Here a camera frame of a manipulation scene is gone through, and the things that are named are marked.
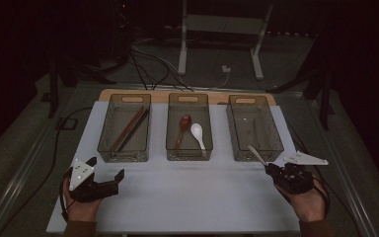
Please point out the silver metal knife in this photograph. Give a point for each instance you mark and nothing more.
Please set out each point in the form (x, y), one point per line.
(256, 154)

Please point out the person's left hand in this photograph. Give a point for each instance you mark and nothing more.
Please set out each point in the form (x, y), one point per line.
(82, 210)

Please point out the person's right hand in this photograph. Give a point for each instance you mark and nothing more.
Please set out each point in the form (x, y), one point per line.
(309, 207)

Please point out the brown wooden spoon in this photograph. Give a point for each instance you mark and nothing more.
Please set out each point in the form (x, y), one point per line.
(185, 121)

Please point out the black chopstick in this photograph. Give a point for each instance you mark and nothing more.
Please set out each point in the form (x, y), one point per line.
(136, 131)
(133, 130)

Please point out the smoky clear plastic bin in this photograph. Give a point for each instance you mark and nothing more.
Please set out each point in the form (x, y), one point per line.
(112, 131)
(204, 108)
(253, 131)

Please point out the white plug adapter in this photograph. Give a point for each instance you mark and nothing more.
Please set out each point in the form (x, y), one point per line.
(226, 69)

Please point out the black square floor plate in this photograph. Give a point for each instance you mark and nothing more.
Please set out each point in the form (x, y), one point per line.
(67, 123)

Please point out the brown wooden chopstick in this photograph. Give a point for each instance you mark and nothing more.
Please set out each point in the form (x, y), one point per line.
(131, 129)
(127, 129)

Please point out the black tripod stand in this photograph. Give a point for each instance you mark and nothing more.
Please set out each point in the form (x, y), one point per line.
(53, 92)
(325, 105)

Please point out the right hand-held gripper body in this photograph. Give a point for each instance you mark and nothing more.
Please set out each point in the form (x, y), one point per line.
(294, 181)

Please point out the white ceramic spoon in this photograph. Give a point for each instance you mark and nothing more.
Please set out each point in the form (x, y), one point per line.
(196, 130)

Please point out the white metal stand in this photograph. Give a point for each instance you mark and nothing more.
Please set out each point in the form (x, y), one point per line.
(223, 24)

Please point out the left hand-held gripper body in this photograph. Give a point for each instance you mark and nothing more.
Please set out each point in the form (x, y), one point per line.
(80, 173)

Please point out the aluminium frame rail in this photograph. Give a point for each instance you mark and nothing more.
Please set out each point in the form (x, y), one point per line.
(22, 174)
(343, 174)

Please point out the dark power strip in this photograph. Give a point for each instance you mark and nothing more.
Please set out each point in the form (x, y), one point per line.
(289, 33)

